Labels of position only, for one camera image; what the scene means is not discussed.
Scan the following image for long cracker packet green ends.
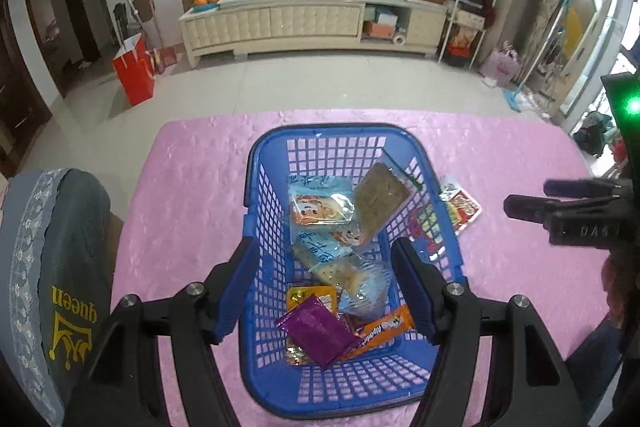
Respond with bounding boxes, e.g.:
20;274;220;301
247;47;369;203
354;148;425;244

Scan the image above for pink gift bag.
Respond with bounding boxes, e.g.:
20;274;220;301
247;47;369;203
480;48;521;88

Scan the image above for person's dark clothing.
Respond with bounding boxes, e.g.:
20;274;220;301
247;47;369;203
565;319;640;427

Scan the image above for white metal rack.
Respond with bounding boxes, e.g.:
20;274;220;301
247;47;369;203
437;0;503;68

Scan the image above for grey crown print chair cover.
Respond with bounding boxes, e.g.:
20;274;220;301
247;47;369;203
0;168;112;427

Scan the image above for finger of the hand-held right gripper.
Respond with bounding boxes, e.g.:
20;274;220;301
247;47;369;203
544;179;626;198
503;194;623;250

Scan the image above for pink quilted mat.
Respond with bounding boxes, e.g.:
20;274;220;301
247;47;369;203
112;109;616;427

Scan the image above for person's right hand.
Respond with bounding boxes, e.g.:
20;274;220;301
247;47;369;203
602;257;640;348

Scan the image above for arched standing mirror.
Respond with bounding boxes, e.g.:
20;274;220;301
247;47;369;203
525;0;626;118

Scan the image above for cream tv cabinet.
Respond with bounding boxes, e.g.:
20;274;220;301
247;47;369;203
179;0;448;68

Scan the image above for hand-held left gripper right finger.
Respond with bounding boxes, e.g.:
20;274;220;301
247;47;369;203
391;237;587;427

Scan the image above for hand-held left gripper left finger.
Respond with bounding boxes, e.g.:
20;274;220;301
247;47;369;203
62;237;258;427

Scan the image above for clear square cracker packet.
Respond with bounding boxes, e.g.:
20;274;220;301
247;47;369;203
307;254;373;290

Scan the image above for light blue clear cracker packet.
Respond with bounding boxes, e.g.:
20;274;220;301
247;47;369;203
337;259;397;323

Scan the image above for red snack packet clear end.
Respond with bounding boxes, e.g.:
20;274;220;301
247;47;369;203
410;176;482;258

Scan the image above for purple snack packet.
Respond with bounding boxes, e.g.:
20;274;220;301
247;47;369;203
276;294;362;371

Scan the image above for light blue cartoon snack packet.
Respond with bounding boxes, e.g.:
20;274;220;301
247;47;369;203
287;176;357;228
291;219;373;268

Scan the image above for long orange snack packet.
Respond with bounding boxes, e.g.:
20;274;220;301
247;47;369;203
345;306;417;361

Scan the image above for red paper bag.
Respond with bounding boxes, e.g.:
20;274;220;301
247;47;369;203
112;33;156;106

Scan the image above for orange red chips packet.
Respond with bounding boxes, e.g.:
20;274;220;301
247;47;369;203
284;284;340;367

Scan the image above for blue plastic basket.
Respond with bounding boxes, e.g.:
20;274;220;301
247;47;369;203
239;123;470;420

